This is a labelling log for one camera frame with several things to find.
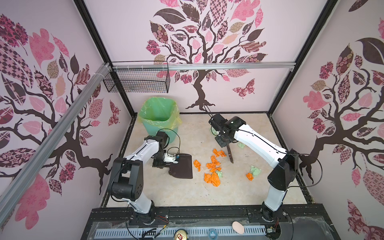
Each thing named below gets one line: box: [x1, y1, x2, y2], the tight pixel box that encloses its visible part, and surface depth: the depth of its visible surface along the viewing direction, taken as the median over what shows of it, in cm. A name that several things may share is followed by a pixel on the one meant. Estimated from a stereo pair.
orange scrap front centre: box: [204, 171, 221, 187], surface depth 87 cm
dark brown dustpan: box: [168, 153, 193, 179], surface depth 94 cm
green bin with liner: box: [138, 96, 182, 144], surface depth 93 cm
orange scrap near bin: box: [206, 148, 227, 173], surface depth 94 cm
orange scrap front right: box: [246, 172, 254, 181], surface depth 88 cm
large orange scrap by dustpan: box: [193, 159, 202, 172], surface depth 94 cm
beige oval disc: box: [232, 221, 245, 235], surface depth 71 cm
